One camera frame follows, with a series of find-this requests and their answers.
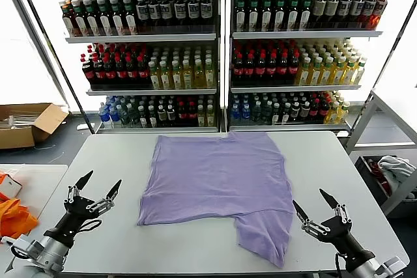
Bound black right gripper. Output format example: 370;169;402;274
291;188;376;273

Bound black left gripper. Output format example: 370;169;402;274
44;169;123;247

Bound purple T-shirt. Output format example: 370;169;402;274
136;130;296;269

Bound black storage bin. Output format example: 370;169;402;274
353;154;417;209

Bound blue water bottle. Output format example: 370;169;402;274
98;104;110;128
230;102;241;126
240;102;252;126
109;104;120;128

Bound red garment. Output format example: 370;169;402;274
367;158;392;194

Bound small dark bottle white label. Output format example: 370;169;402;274
137;104;149;128
290;100;301;125
300;100;311;125
147;104;158;128
157;104;167;128
166;104;177;128
280;102;291;126

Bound white garment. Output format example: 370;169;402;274
376;156;417;191

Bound white orange carton box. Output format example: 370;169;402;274
0;170;23;198

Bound small cola bottle red label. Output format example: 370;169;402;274
309;98;320;125
319;98;329;125
187;101;198;128
177;101;188;128

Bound open cardboard box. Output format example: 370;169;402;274
0;102;70;150

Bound orange cloth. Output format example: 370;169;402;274
0;191;40;242

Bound grey metal rack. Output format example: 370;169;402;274
345;87;417;217

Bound white sticks in carton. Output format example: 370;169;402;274
0;113;42;129

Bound cola bottle red cap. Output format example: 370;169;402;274
255;52;267;79
81;55;95;85
104;56;117;85
126;56;139;85
93;57;106;85
233;52;245;79
137;56;150;85
244;52;256;79
115;56;128;85
288;52;300;79
277;52;289;79
266;52;278;79

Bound yellow juice bottle green label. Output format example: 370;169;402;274
332;57;346;86
321;57;335;86
171;59;183;90
149;59;161;90
181;59;194;90
193;59;205;89
353;58;366;85
296;57;312;86
309;57;323;86
159;59;172;90
343;57;356;85
204;59;217;89

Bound grey metal drinks shelf unit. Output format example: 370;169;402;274
226;0;384;133
38;0;223;135

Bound dark tea bottle green label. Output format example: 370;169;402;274
83;0;100;36
96;0;113;36
273;0;287;31
71;0;87;36
247;0;261;31
260;0;274;31
122;0;138;35
109;0;126;36
287;0;300;31
299;0;313;31
235;0;248;31

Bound red tea bottle white label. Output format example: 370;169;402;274
60;1;75;36

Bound dark bottle black white label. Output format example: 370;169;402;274
148;0;161;34
199;0;214;33
173;0;187;33
186;0;200;33
159;0;173;34
136;0;149;34

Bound dark bottle beige label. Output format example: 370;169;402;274
325;0;339;29
311;0;327;29

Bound dark bottle grey label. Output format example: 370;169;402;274
338;0;352;29
350;0;366;29
362;0;377;29

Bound red drink bottle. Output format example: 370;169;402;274
373;0;389;28

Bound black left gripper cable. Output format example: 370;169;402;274
74;219;102;235

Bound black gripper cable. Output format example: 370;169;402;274
74;219;102;235
334;251;343;278

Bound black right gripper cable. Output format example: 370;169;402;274
334;251;343;278

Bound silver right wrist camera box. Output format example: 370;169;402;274
379;255;407;275

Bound dark frame pole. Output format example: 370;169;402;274
11;0;97;135
364;0;417;96

